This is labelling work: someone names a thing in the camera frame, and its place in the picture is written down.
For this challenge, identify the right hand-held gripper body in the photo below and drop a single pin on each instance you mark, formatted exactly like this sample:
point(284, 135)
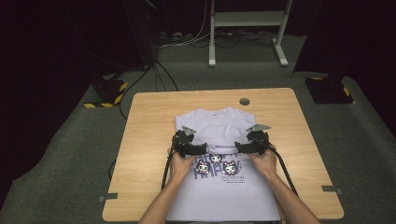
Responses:
point(260, 143)

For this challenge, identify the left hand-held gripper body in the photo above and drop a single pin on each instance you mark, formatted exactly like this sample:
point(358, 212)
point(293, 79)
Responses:
point(182, 144)

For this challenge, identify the lavender printed T-shirt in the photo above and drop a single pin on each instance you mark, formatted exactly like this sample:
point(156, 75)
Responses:
point(218, 199)

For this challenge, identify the person's right hand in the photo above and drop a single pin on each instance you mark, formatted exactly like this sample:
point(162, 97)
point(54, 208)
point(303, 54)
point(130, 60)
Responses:
point(267, 165)

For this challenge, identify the person's left hand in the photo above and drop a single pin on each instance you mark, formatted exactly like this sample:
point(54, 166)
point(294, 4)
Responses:
point(180, 168)

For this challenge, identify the grey round table grommet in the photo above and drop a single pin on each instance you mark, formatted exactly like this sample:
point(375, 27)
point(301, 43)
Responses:
point(244, 101)

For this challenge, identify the black yellow striped stand base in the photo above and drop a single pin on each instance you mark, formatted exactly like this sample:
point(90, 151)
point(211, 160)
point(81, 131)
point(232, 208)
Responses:
point(107, 90)
point(330, 91)

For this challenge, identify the grey power strip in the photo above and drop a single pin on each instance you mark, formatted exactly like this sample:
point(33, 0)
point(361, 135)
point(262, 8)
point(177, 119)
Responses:
point(174, 36)

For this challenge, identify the grey table edge bracket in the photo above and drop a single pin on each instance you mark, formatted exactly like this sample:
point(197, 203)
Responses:
point(331, 189)
point(109, 197)

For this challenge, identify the white metal stand frame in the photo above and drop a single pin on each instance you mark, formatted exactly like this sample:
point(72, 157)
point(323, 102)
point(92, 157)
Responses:
point(249, 18)

